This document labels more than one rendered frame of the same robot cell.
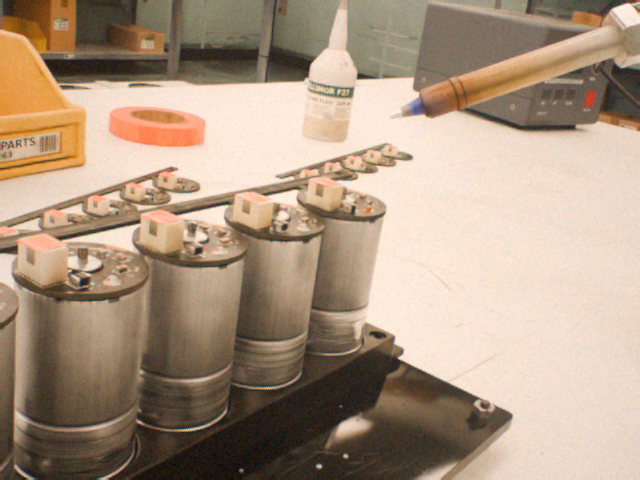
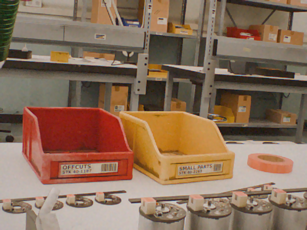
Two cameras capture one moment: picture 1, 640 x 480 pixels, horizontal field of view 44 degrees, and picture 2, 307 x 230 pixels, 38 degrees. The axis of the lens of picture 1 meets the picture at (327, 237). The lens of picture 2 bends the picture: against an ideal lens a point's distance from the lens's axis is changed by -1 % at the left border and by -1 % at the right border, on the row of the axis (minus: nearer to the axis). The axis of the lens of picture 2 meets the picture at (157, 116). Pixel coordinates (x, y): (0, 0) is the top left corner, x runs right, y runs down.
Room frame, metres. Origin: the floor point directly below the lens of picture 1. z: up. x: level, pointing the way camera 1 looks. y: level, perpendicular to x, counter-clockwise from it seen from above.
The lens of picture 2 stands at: (-0.08, -0.05, 0.90)
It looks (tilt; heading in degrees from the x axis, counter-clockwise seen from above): 9 degrees down; 31
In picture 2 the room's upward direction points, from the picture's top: 5 degrees clockwise
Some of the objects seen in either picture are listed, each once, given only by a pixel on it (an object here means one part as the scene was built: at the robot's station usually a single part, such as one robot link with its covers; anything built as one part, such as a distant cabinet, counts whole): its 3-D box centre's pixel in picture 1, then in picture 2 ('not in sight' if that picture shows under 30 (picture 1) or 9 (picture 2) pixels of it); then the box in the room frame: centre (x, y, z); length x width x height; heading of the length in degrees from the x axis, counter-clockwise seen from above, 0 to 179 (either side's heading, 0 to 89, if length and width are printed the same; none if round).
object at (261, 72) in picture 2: not in sight; (273, 73); (3.03, 0.91, 0.77); 0.24 x 0.16 x 0.04; 142
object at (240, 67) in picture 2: not in sight; (241, 67); (2.78, 1.07, 0.80); 0.15 x 0.12 x 0.10; 72
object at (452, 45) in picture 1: (511, 66); not in sight; (0.80, -0.15, 0.80); 0.15 x 0.12 x 0.10; 40
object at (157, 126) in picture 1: (158, 125); (270, 162); (0.50, 0.12, 0.76); 0.06 x 0.06 x 0.01
